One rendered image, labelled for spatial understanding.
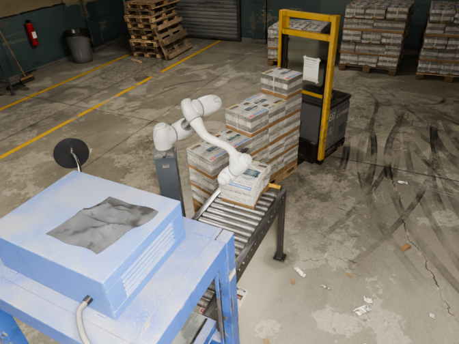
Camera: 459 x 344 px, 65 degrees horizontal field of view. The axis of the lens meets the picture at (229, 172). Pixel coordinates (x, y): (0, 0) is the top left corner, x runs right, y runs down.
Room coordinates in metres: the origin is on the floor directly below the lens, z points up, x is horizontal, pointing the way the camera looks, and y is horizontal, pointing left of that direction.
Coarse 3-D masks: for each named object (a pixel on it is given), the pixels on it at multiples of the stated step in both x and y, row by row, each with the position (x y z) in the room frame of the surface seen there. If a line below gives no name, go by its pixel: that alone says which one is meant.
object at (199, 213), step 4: (216, 192) 2.46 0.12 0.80; (220, 192) 2.47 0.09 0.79; (212, 196) 2.42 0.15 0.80; (216, 196) 2.42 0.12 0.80; (208, 200) 2.37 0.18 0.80; (212, 200) 2.36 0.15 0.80; (204, 204) 2.31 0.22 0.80; (208, 204) 2.31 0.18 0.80; (200, 208) 2.27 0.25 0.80; (204, 208) 2.26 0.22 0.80; (200, 212) 2.21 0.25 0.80; (196, 216) 2.17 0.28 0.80; (200, 216) 2.18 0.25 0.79
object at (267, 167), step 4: (252, 160) 2.58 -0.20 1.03; (252, 164) 2.48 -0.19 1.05; (256, 164) 2.49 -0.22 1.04; (260, 164) 2.50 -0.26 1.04; (264, 164) 2.50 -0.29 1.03; (268, 164) 2.51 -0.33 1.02; (260, 168) 2.41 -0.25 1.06; (264, 168) 2.42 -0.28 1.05; (268, 168) 2.46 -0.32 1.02; (264, 172) 2.39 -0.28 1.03; (268, 172) 2.46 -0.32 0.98; (264, 176) 2.40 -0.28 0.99; (268, 176) 2.47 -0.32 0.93; (264, 180) 2.39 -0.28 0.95; (268, 180) 2.49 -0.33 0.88; (264, 184) 2.41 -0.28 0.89
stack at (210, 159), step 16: (272, 128) 3.58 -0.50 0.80; (208, 144) 3.26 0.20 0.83; (240, 144) 3.22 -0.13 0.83; (256, 144) 3.39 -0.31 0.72; (192, 160) 3.14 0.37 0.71; (208, 160) 2.95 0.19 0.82; (224, 160) 3.05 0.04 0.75; (256, 160) 3.38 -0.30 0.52; (192, 176) 3.18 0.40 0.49; (192, 192) 3.21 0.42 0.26
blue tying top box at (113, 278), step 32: (64, 192) 1.26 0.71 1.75; (96, 192) 1.25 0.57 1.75; (128, 192) 1.23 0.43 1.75; (0, 224) 1.08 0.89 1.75; (32, 224) 1.06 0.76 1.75; (160, 224) 1.03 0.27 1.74; (0, 256) 1.04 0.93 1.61; (32, 256) 0.93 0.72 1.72; (64, 256) 0.89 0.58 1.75; (96, 256) 0.88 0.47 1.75; (128, 256) 0.87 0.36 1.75; (160, 256) 1.00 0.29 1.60; (64, 288) 0.87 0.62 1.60; (96, 288) 0.78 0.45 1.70; (128, 288) 0.84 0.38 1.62
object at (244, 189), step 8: (240, 176) 2.32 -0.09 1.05; (248, 176) 2.31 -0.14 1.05; (256, 176) 2.30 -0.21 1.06; (232, 184) 2.25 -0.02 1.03; (240, 184) 2.24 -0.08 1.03; (248, 184) 2.23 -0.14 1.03; (256, 184) 2.24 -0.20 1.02; (224, 192) 2.31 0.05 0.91; (232, 192) 2.26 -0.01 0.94; (240, 192) 2.22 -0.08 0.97; (248, 192) 2.18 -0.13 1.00; (256, 192) 2.25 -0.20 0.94; (232, 200) 2.29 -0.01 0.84; (240, 200) 2.25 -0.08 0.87; (248, 200) 2.21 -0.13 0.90; (256, 200) 2.26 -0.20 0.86
